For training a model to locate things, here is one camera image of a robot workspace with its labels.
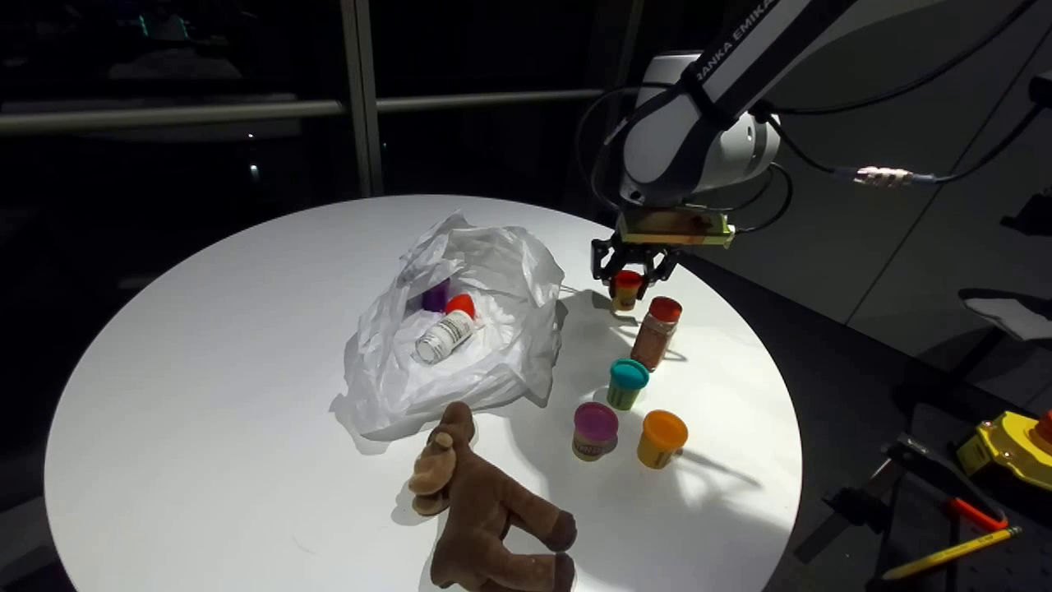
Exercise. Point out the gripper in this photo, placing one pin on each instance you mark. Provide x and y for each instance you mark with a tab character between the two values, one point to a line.
634	255

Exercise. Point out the small yellow container red lid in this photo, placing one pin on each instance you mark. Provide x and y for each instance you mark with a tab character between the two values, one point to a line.
625	289

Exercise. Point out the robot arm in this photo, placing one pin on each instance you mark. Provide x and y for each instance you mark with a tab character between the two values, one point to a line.
699	140

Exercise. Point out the white plastic bag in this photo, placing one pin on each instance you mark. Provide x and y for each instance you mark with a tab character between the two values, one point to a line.
501	271

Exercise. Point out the red ball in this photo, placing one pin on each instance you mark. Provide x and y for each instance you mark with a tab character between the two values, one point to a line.
461	304

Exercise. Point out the brown deer plush toy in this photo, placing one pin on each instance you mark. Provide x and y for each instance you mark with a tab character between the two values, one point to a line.
481	510

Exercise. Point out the spice jar with red lid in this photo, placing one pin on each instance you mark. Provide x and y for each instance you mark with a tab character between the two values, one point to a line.
654	337

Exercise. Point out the green container teal lid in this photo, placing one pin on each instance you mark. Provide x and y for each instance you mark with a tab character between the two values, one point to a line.
627	382

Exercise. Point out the yellow container purple lid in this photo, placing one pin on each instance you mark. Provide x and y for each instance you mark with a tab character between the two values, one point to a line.
594	427

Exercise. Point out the yellow container orange lid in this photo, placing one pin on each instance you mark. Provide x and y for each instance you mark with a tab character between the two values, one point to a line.
660	437

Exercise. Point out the white bottle with label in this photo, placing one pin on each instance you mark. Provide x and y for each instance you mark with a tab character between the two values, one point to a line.
444	337

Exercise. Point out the yellow emergency stop box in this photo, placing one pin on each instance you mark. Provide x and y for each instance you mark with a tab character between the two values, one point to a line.
1015	444

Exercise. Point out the yellow pencil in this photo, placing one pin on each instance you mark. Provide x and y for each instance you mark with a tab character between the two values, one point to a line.
953	554

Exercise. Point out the grey handrail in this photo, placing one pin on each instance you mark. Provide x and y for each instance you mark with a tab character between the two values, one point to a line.
164	113

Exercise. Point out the grey window post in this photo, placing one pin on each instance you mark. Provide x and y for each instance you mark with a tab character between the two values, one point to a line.
362	99

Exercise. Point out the black metal bracket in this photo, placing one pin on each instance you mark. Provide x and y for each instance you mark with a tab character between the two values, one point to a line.
904	473

